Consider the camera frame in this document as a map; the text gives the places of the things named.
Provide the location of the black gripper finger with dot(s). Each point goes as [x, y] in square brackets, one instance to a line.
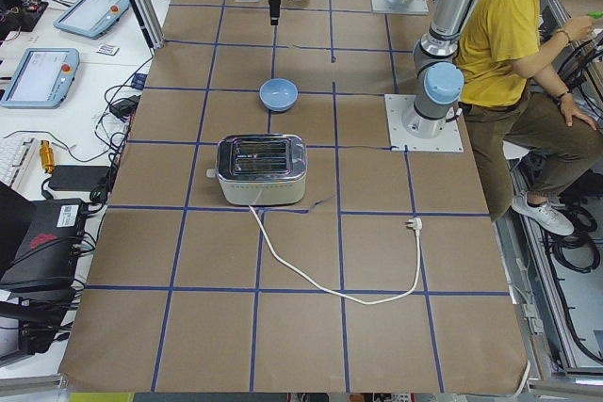
[274, 12]

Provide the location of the white keyboard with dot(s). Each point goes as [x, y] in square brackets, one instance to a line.
[17, 155]

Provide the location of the black computer box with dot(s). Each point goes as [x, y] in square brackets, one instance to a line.
[41, 243]

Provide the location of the person in yellow shirt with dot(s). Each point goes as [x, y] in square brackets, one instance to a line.
[512, 93]

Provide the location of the silver white toaster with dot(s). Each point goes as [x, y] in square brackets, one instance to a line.
[261, 169]

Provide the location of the brown paper table mat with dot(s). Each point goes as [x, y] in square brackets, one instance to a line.
[263, 235]

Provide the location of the blue ceramic bowl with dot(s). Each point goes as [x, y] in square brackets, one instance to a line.
[278, 94]

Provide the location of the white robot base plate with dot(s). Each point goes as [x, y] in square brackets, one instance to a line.
[410, 132]

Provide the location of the teach pendant tablet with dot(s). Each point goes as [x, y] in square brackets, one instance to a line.
[42, 79]
[91, 18]

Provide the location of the lower teach pendant tablet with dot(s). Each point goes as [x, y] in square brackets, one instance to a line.
[42, 79]

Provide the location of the black power adapter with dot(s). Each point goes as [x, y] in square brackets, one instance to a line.
[77, 178]

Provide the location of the upper teach pendant tablet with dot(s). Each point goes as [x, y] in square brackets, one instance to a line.
[91, 18]

